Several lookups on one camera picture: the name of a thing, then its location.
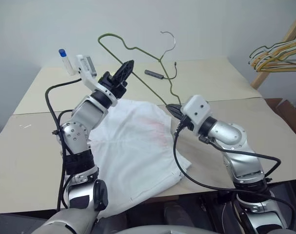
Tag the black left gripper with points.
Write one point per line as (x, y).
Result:
(114, 86)

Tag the wooden hanger rack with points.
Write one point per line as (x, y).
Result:
(261, 78)

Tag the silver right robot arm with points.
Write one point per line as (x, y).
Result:
(233, 134)

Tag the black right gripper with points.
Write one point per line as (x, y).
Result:
(185, 123)

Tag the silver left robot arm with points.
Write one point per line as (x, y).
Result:
(76, 136)

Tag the white shorts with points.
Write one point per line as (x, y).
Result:
(138, 151)

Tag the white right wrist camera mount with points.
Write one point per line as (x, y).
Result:
(196, 109)

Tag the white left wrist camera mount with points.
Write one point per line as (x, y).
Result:
(83, 68)

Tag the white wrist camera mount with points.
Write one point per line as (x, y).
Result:
(83, 68)
(196, 109)

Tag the clear bottle with blue cap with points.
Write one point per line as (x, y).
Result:
(67, 64)

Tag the brown cardboard box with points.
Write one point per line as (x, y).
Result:
(288, 114)

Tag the bunch of yellow hangers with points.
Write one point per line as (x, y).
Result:
(277, 65)

